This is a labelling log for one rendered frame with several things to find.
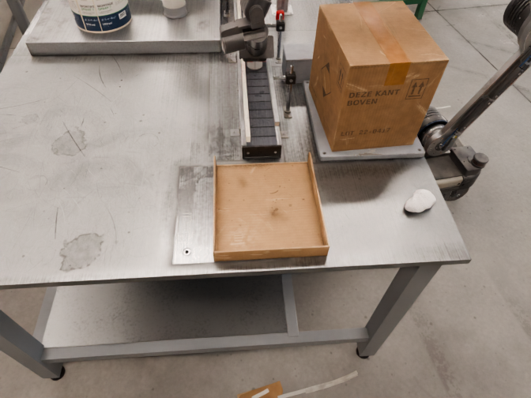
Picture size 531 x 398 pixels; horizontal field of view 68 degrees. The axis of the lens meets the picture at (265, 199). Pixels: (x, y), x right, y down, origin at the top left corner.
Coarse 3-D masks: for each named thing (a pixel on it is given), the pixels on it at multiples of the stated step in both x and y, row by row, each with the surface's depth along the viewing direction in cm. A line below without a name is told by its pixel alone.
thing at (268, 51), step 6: (270, 36) 115; (270, 42) 115; (246, 48) 114; (252, 48) 109; (264, 48) 111; (270, 48) 115; (240, 54) 114; (246, 54) 114; (252, 54) 114; (258, 54) 113; (264, 54) 114; (270, 54) 115
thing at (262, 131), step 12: (252, 72) 128; (264, 72) 128; (252, 84) 123; (264, 84) 124; (252, 96) 120; (264, 96) 120; (252, 108) 116; (264, 108) 116; (252, 120) 113; (264, 120) 113; (252, 132) 109; (264, 132) 110; (252, 144) 106; (264, 144) 107; (276, 144) 107
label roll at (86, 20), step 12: (72, 0) 133; (84, 0) 132; (96, 0) 132; (108, 0) 134; (120, 0) 138; (72, 12) 139; (84, 12) 135; (96, 12) 135; (108, 12) 136; (120, 12) 140; (84, 24) 139; (96, 24) 138; (108, 24) 139; (120, 24) 142
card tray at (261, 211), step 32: (224, 192) 102; (256, 192) 102; (288, 192) 102; (224, 224) 95; (256, 224) 95; (288, 224) 96; (320, 224) 95; (224, 256) 88; (256, 256) 89; (288, 256) 90
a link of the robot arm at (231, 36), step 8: (256, 8) 97; (256, 16) 98; (224, 24) 104; (232, 24) 103; (240, 24) 102; (248, 24) 101; (256, 24) 100; (264, 24) 101; (224, 32) 102; (232, 32) 103; (240, 32) 103; (224, 40) 103; (232, 40) 103; (240, 40) 104; (224, 48) 104; (232, 48) 105; (240, 48) 105
